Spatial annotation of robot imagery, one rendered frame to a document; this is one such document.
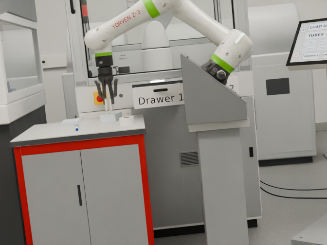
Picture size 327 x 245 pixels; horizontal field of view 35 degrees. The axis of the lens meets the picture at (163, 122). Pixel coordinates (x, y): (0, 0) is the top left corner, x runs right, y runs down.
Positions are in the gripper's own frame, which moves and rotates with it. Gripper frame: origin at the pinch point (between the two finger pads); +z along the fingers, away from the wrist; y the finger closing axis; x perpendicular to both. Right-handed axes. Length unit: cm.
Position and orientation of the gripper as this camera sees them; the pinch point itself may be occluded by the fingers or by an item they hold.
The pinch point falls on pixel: (109, 104)
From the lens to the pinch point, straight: 283.8
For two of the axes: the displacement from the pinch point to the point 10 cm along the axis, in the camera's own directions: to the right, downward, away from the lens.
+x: 2.4, -1.5, 9.6
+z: 1.0, 9.9, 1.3
